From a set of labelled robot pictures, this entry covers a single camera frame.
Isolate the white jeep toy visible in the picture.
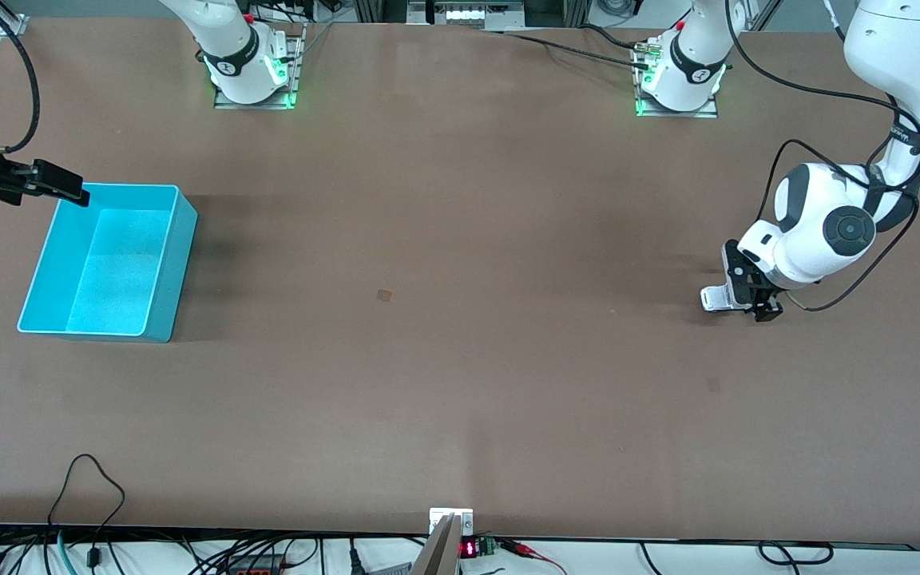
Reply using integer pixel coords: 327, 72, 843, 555
700, 285, 756, 314

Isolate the teal plastic bin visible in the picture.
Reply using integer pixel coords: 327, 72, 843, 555
17, 183, 199, 344

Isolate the red clip lead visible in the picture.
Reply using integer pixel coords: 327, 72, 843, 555
500, 539, 569, 575

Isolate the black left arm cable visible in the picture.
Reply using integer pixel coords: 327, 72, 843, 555
725, 0, 920, 312

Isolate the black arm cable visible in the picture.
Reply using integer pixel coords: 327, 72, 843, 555
0, 0, 41, 154
725, 0, 920, 312

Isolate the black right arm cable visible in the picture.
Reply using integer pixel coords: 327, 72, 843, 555
0, 0, 41, 154

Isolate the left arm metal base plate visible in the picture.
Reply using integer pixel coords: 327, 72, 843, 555
634, 40, 719, 119

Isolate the black coiled cable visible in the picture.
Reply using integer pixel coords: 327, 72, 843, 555
757, 541, 835, 566

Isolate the short black table cable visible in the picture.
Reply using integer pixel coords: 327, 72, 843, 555
580, 24, 652, 51

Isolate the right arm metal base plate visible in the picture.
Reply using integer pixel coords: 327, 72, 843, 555
214, 22, 307, 110

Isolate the long black table cable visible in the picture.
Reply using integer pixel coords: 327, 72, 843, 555
476, 28, 652, 69

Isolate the thin black looped cable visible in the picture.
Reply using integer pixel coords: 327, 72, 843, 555
46, 454, 127, 569

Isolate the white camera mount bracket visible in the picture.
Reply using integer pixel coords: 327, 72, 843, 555
429, 508, 474, 536

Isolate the aluminium frame with device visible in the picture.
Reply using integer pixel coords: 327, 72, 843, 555
406, 0, 526, 31

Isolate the grey aluminium camera bar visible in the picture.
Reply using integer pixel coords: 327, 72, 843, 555
410, 515, 461, 575

